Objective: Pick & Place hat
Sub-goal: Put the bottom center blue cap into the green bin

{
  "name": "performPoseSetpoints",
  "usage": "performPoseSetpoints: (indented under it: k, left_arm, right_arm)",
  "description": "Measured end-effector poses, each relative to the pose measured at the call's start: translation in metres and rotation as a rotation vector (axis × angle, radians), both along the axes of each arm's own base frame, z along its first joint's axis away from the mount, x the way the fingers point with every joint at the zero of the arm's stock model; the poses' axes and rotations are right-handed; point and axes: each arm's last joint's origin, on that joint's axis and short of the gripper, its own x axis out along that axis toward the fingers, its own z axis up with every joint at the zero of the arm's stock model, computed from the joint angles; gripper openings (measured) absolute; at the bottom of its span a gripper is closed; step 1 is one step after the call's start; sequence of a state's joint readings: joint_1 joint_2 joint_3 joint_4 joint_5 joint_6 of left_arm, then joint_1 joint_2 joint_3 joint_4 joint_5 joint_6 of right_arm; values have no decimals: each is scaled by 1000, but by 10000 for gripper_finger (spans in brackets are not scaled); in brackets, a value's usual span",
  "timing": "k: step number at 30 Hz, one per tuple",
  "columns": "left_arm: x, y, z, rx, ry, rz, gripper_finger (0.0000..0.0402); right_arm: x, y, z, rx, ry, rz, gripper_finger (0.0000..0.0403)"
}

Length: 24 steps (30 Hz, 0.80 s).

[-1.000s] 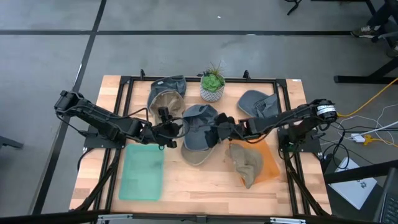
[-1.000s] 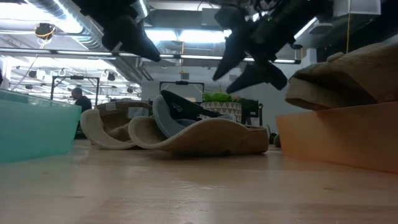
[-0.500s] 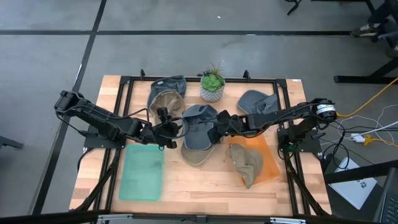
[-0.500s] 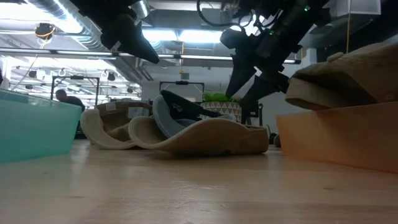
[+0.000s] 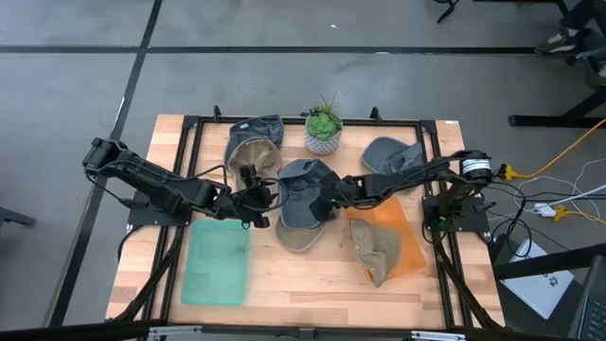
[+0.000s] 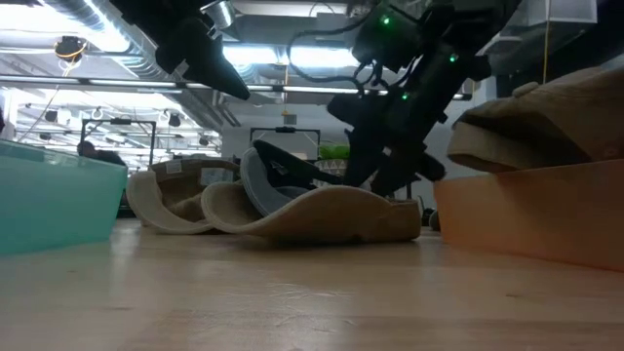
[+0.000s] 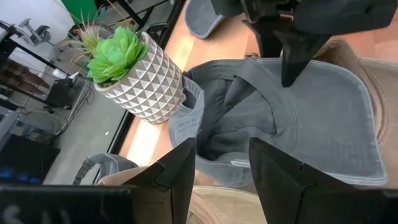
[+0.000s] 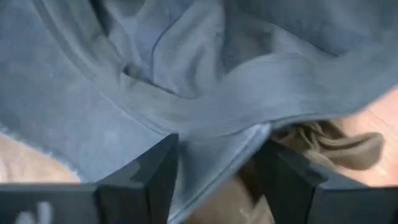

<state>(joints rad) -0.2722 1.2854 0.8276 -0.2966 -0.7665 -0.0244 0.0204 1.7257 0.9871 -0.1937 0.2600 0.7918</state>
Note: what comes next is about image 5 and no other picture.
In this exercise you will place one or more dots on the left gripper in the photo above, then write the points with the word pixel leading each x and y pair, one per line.
pixel 246 203

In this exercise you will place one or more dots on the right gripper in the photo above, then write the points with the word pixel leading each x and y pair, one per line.
pixel 336 189

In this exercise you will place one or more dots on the grey clothes pile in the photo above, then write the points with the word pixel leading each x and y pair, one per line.
pixel 298 208

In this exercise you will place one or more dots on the grey baseball cap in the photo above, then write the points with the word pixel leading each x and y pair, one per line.
pixel 265 128
pixel 383 154

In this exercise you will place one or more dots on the orange plastic bin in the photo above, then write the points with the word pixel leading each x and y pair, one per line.
pixel 390 213

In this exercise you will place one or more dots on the green plastic bin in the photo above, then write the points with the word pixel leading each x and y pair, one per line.
pixel 215 265

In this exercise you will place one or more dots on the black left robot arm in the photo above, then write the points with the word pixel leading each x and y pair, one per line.
pixel 156 182

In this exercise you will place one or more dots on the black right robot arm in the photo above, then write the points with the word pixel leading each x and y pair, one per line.
pixel 402 177

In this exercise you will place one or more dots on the potted succulent plant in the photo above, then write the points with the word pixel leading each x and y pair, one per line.
pixel 323 128

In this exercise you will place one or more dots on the black chair base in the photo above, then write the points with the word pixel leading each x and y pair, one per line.
pixel 449 10

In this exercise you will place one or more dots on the black desk leg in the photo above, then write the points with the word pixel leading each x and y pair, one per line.
pixel 544 121

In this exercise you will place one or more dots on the black metal bar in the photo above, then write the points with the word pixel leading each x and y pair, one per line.
pixel 544 263

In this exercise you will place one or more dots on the white box with logo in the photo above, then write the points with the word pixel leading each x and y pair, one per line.
pixel 540 289

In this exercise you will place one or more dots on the grey furniture foot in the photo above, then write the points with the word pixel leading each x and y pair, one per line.
pixel 14 217

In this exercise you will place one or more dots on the person's shoe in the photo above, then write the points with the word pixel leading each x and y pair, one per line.
pixel 554 43

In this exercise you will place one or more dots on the black gantry bar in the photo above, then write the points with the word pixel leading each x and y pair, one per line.
pixel 47 334

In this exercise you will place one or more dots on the black laptop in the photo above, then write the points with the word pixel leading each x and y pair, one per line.
pixel 592 312

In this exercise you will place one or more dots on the black office chair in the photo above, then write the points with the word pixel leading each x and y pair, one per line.
pixel 589 53

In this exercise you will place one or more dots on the person's leg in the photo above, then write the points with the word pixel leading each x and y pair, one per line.
pixel 582 16

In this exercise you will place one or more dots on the black aluminium table frame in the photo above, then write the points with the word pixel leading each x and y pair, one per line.
pixel 360 121

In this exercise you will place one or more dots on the silver metal bracket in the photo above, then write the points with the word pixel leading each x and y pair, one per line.
pixel 438 335
pixel 172 330

